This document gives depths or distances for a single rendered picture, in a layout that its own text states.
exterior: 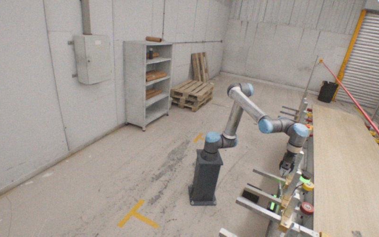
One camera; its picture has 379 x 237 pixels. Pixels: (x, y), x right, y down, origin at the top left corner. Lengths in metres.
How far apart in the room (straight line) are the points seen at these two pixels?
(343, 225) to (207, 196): 1.37
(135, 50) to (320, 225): 3.08
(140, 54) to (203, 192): 2.24
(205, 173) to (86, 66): 1.94
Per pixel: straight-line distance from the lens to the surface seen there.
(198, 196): 2.36
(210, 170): 2.11
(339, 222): 1.54
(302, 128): 1.30
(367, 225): 1.67
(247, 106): 1.44
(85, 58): 2.73
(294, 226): 0.96
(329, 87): 8.23
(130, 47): 3.37
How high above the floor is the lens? 1.84
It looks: 25 degrees down
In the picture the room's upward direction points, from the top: 7 degrees clockwise
